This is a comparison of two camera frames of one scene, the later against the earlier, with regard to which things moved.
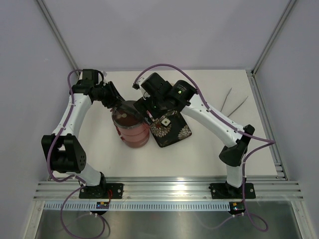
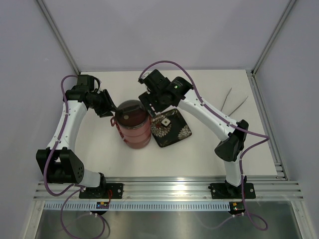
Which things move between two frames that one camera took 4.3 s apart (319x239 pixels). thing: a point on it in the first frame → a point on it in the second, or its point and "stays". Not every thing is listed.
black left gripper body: x=107 y=95 → x=102 y=104
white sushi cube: x=166 y=122 stays
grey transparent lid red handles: x=126 y=115 stays
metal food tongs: x=224 y=101 stays
